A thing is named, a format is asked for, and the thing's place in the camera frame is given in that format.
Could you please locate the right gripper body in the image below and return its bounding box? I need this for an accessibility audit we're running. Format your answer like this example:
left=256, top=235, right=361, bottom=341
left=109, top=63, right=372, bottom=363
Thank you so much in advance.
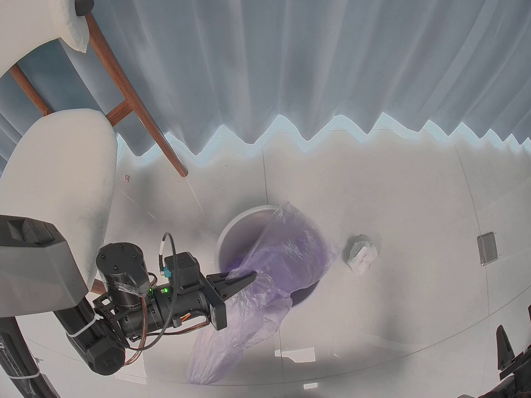
left=499, top=353, right=531, bottom=383

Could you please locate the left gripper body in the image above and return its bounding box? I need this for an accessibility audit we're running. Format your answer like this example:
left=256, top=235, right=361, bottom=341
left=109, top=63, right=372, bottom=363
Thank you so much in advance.
left=151, top=274, right=229, bottom=332

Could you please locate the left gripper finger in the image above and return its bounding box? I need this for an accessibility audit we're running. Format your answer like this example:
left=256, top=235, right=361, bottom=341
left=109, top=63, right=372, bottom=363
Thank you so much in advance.
left=212, top=271, right=257, bottom=302

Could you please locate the purple plastic bag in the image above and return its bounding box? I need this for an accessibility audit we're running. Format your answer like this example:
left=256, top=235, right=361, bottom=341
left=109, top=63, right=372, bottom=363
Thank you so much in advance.
left=185, top=201, right=342, bottom=385

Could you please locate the white trash bin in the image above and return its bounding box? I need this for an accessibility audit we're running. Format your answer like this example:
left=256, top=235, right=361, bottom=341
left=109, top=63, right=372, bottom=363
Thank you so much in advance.
left=216, top=205, right=328, bottom=310

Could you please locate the crumpled white paper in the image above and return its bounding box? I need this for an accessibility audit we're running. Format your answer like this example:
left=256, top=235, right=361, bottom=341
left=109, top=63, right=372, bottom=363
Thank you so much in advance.
left=346, top=235, right=379, bottom=274

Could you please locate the cream cushioned wooden chair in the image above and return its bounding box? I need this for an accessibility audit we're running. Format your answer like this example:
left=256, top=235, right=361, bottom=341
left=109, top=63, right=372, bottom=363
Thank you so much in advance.
left=0, top=0, right=189, bottom=297

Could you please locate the blue-grey curtain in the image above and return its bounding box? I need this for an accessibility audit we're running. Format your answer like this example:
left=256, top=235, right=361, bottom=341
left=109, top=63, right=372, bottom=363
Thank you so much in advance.
left=0, top=0, right=531, bottom=169

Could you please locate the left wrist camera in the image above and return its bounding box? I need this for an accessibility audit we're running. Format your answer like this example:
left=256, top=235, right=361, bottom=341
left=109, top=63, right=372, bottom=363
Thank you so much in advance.
left=163, top=252, right=201, bottom=294

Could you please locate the black cable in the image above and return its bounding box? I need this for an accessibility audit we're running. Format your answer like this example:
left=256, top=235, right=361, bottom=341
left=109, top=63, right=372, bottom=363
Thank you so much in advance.
left=160, top=232, right=180, bottom=274

